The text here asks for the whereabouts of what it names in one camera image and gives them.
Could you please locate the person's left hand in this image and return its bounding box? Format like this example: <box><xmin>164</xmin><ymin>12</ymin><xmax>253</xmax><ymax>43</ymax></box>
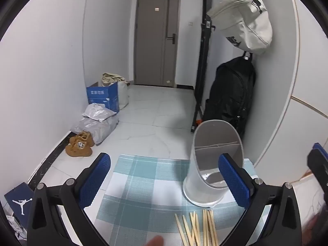
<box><xmin>146</xmin><ymin>235</ymin><xmax>164</xmax><ymax>246</ymax></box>

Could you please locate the grey door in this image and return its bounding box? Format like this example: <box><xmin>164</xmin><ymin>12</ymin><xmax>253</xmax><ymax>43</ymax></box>
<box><xmin>134</xmin><ymin>0</ymin><xmax>181</xmax><ymax>88</ymax></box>

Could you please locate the white canvas bag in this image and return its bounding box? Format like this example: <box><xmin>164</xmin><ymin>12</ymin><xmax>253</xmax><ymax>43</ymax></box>
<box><xmin>206</xmin><ymin>0</ymin><xmax>272</xmax><ymax>55</ymax></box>

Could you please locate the dark blue shoebox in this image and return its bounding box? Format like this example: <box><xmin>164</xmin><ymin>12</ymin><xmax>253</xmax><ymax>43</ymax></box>
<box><xmin>4</xmin><ymin>182</ymin><xmax>35</xmax><ymax>219</ymax></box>

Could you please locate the black metal coat rack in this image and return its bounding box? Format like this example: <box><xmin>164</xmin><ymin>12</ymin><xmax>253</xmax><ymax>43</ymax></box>
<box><xmin>191</xmin><ymin>0</ymin><xmax>259</xmax><ymax>133</ymax></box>

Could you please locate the large grey mailer bag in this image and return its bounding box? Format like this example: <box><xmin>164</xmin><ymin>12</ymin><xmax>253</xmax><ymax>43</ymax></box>
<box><xmin>70</xmin><ymin>113</ymin><xmax>120</xmax><ymax>145</ymax></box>

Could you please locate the small grey mailer bag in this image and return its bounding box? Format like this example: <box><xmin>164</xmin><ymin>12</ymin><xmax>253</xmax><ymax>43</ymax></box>
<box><xmin>82</xmin><ymin>103</ymin><xmax>116</xmax><ymax>123</ymax></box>

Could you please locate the white cylindrical utensil holder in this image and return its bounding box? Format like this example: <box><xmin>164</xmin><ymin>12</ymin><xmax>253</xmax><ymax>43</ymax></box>
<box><xmin>183</xmin><ymin>120</ymin><xmax>244</xmax><ymax>208</ymax></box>

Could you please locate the beige cloth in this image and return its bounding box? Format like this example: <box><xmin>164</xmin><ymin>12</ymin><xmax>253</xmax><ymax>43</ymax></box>
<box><xmin>101</xmin><ymin>72</ymin><xmax>126</xmax><ymax>87</ymax></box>

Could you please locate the pile of wooden chopsticks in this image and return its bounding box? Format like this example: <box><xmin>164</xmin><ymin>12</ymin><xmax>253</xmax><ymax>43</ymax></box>
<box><xmin>175</xmin><ymin>209</ymin><xmax>219</xmax><ymax>246</ymax></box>

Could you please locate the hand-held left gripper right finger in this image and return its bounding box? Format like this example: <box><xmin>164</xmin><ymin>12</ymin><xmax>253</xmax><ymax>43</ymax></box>
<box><xmin>218</xmin><ymin>153</ymin><xmax>303</xmax><ymax>246</ymax></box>

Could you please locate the white plastic sack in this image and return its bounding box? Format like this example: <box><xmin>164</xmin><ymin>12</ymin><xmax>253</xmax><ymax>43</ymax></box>
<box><xmin>117</xmin><ymin>81</ymin><xmax>130</xmax><ymax>110</ymax></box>

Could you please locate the blue cardboard box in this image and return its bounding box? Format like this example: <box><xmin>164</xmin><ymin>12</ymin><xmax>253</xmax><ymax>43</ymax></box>
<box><xmin>86</xmin><ymin>81</ymin><xmax>120</xmax><ymax>113</ymax></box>

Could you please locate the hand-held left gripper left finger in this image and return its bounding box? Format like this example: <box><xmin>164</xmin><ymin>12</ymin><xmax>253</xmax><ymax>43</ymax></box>
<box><xmin>27</xmin><ymin>152</ymin><xmax>112</xmax><ymax>246</ymax></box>

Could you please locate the tan suede shoe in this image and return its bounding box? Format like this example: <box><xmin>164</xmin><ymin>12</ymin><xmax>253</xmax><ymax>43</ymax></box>
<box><xmin>69</xmin><ymin>131</ymin><xmax>94</xmax><ymax>147</ymax></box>
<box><xmin>65</xmin><ymin>141</ymin><xmax>93</xmax><ymax>157</ymax></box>

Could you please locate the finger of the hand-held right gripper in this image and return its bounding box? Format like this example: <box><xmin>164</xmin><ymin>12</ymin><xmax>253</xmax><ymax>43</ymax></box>
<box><xmin>307</xmin><ymin>143</ymin><xmax>328</xmax><ymax>188</ymax></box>

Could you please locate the teal checked tablecloth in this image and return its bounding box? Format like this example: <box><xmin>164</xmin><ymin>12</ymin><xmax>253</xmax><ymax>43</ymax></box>
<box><xmin>93</xmin><ymin>154</ymin><xmax>272</xmax><ymax>246</ymax></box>

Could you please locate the black backpack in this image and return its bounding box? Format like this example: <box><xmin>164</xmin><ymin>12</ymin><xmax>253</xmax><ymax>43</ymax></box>
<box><xmin>202</xmin><ymin>55</ymin><xmax>257</xmax><ymax>139</ymax></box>

